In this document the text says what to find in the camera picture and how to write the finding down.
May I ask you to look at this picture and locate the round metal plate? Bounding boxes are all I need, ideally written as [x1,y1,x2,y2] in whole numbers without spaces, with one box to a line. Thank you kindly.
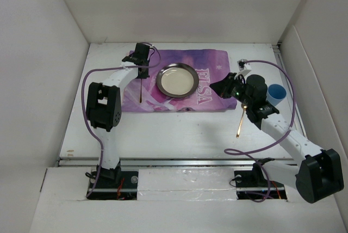
[156,63,199,98]

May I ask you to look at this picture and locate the gold fork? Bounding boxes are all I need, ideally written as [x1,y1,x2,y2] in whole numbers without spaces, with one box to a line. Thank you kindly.
[139,79,142,103]

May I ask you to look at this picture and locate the blue plastic cup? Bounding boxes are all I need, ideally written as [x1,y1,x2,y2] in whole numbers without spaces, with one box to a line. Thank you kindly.
[266,84,287,106]

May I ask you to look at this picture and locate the purple pink printed cloth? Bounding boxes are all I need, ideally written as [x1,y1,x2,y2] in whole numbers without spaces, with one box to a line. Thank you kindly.
[122,49,237,113]

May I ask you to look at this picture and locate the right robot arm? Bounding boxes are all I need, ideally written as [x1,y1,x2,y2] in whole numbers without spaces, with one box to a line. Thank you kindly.
[210,73,344,204]

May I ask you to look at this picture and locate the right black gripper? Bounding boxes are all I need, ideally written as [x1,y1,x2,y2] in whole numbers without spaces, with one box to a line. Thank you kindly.
[209,72,253,107]

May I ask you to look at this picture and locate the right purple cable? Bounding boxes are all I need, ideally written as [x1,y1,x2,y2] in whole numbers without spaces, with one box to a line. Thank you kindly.
[223,59,297,203]

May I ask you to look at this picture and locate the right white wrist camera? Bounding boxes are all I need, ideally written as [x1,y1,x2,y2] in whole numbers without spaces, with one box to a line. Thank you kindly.
[237,59,252,77]

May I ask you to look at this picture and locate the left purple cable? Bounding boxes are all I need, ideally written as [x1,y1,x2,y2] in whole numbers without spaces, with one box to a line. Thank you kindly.
[81,42,161,198]

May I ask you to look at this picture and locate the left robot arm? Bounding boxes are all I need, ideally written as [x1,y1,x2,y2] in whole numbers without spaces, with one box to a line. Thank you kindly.
[81,43,155,190]

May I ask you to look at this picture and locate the purple cable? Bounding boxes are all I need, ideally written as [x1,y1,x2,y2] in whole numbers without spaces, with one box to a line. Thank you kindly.
[223,59,297,203]
[81,42,161,198]

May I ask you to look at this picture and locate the gold spoon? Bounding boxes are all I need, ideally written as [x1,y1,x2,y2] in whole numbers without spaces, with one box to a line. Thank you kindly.
[236,103,247,138]

